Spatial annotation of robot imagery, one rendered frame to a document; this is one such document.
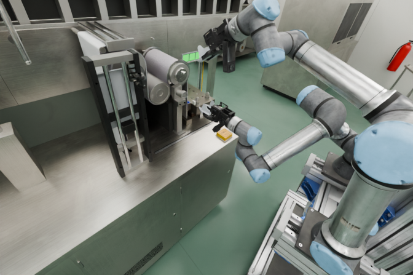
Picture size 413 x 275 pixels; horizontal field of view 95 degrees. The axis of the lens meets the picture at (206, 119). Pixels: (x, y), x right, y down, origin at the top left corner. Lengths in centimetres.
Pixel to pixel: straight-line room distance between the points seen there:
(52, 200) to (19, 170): 17
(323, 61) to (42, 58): 110
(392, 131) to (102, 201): 93
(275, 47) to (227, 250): 152
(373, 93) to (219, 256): 147
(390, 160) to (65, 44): 119
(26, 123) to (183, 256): 131
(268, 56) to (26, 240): 99
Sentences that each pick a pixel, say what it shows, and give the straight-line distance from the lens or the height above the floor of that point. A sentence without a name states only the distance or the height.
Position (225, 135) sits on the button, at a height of 92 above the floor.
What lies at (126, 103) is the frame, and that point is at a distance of 80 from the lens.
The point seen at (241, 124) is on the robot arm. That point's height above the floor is 114.
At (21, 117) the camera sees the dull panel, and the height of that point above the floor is 107.
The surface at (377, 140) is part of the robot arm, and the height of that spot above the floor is 142.
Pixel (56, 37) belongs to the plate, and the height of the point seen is 140.
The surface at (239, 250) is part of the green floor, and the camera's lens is 180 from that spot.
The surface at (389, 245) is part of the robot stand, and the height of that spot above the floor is 85.
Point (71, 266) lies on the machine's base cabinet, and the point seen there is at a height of 75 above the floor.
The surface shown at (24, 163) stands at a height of 103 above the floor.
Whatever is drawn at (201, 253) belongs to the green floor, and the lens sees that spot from 175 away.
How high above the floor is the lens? 166
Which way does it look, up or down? 37 degrees down
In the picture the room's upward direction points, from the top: 6 degrees clockwise
